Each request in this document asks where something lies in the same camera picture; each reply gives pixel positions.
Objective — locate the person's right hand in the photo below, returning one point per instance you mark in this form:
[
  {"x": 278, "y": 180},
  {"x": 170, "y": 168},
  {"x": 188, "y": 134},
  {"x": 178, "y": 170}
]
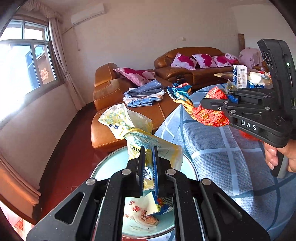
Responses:
[{"x": 271, "y": 157}]

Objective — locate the folded light blue plaid cloth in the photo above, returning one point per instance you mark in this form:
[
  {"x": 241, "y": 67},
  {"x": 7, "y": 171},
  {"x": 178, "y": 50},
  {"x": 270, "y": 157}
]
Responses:
[{"x": 143, "y": 102}]

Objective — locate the white red-print plastic bag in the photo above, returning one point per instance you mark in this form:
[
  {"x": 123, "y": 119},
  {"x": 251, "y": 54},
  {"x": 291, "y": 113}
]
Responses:
[{"x": 138, "y": 210}]

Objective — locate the rolled bamboo mat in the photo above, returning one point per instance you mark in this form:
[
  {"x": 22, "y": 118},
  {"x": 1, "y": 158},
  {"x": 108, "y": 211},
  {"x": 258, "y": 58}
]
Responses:
[{"x": 241, "y": 41}]

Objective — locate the large pink floral pillow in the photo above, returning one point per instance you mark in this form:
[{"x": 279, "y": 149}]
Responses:
[{"x": 134, "y": 75}]

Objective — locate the white air conditioner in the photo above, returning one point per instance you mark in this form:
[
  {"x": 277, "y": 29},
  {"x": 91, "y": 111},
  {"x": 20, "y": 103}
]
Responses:
[{"x": 87, "y": 14}]

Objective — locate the brown leather three-seat sofa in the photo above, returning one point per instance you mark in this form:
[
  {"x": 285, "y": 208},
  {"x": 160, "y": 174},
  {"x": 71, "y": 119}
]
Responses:
[{"x": 185, "y": 75}]

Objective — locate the red paper window decoration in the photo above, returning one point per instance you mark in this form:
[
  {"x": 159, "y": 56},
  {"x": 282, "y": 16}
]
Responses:
[{"x": 43, "y": 73}]

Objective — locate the red foil wrapper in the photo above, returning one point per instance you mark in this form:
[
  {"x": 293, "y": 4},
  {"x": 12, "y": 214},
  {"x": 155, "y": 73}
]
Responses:
[{"x": 208, "y": 115}]

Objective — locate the pink floral cloth cover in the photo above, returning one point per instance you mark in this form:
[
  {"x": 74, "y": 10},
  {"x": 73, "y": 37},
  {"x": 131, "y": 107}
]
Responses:
[{"x": 251, "y": 58}]

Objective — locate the folded grey-blue sheet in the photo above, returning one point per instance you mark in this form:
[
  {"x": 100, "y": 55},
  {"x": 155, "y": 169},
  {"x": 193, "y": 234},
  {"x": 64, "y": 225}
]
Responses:
[{"x": 143, "y": 88}]

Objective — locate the clear seasoning packet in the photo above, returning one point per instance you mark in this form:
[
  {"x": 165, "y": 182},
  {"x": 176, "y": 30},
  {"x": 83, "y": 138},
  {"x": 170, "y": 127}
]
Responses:
[{"x": 231, "y": 86}]

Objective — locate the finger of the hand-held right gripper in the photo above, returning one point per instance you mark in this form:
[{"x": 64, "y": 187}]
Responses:
[
  {"x": 254, "y": 94},
  {"x": 215, "y": 103}
]

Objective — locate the beige curtain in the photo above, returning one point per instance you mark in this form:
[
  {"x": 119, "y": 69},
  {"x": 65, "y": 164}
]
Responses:
[{"x": 62, "y": 58}]

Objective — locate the orange leather chaise sofa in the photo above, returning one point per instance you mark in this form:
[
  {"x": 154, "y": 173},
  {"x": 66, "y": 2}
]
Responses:
[{"x": 108, "y": 92}]

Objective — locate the crumpled pink cloth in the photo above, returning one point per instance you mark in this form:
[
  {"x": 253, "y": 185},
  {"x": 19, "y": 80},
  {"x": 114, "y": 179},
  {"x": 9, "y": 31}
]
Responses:
[{"x": 232, "y": 57}]

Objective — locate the crushed blue carton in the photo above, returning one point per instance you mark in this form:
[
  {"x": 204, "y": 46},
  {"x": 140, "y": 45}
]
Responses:
[{"x": 161, "y": 206}]

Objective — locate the peach curtain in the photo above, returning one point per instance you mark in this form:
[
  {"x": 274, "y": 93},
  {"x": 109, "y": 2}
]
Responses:
[{"x": 18, "y": 178}]

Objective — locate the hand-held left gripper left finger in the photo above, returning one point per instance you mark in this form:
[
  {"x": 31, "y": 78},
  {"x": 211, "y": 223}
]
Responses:
[{"x": 142, "y": 166}]

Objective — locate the wooden glass-top coffee table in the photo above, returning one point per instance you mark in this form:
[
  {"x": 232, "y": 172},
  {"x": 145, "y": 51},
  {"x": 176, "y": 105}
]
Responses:
[{"x": 223, "y": 74}]

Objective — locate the blue orange foil wrapper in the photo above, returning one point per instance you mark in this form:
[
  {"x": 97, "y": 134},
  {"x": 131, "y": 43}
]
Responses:
[{"x": 180, "y": 95}]

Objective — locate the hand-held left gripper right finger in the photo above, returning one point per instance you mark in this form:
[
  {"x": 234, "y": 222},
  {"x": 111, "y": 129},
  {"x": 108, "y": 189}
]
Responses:
[{"x": 155, "y": 169}]

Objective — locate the tall white carton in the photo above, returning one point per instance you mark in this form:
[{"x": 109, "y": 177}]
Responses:
[{"x": 240, "y": 76}]

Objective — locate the sliding window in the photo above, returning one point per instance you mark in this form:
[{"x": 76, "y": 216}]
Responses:
[{"x": 23, "y": 69}]

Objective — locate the pale green cartoon basin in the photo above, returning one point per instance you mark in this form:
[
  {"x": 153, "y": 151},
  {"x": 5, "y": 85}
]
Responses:
[{"x": 101, "y": 169}]

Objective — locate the blue plaid tablecloth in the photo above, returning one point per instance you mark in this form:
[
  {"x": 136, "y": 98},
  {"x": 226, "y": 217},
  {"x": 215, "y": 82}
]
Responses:
[{"x": 219, "y": 162}]

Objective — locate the blue white gable carton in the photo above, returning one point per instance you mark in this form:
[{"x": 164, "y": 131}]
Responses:
[{"x": 254, "y": 83}]

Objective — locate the yellow white plastic bag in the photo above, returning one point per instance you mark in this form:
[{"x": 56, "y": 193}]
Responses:
[{"x": 138, "y": 139}]

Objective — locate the brown checked wrapper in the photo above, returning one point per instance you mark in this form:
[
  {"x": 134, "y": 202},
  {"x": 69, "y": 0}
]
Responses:
[{"x": 153, "y": 220}]

